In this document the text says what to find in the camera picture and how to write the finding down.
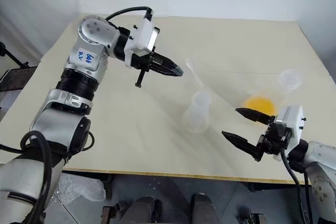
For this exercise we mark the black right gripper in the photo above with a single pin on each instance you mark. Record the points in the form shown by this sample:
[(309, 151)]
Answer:
[(277, 140)]

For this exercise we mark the clear plastic flask bottle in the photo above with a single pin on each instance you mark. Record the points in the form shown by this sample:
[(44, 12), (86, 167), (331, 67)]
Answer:
[(197, 119)]

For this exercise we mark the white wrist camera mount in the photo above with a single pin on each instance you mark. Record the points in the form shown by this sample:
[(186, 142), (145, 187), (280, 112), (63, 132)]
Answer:
[(291, 121), (140, 39)]

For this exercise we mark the clear plastic funnel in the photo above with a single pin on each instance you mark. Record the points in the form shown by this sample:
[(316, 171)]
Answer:
[(190, 63)]

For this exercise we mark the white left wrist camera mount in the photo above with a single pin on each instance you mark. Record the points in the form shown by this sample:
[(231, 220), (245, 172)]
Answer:
[(140, 39)]

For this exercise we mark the clear crumpled plastic bag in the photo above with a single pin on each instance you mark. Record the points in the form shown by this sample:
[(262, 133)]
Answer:
[(78, 187)]

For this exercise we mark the clear beaker with orange liquid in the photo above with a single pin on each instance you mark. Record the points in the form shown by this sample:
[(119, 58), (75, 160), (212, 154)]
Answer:
[(260, 104)]

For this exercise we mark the black metal stand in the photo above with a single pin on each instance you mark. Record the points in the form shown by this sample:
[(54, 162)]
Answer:
[(13, 57)]

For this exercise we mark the dark rounded shape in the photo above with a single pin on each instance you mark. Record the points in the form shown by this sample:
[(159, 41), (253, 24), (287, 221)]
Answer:
[(147, 209), (205, 208)]

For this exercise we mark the dark grey platform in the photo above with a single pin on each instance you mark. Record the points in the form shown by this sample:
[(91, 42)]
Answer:
[(15, 78)]

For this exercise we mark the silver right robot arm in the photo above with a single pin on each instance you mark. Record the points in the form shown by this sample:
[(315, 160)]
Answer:
[(323, 166)]

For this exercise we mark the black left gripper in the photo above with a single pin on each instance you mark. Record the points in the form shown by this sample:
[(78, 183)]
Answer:
[(144, 62)]

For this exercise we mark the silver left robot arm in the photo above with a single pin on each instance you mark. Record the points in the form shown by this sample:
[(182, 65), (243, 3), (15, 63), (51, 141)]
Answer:
[(78, 58)]

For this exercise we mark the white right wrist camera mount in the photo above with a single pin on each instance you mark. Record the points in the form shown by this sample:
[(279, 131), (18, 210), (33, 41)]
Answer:
[(291, 121)]

